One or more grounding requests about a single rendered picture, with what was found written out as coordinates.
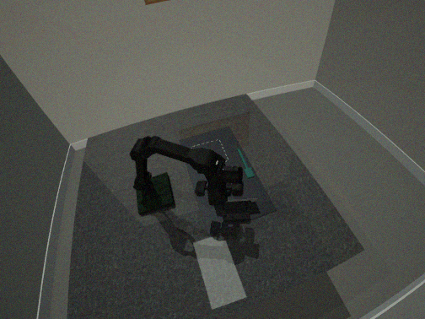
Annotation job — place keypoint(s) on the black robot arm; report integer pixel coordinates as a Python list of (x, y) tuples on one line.
[(202, 160)]

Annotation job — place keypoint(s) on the teal small trowel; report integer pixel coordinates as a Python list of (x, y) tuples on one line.
[(248, 171)]

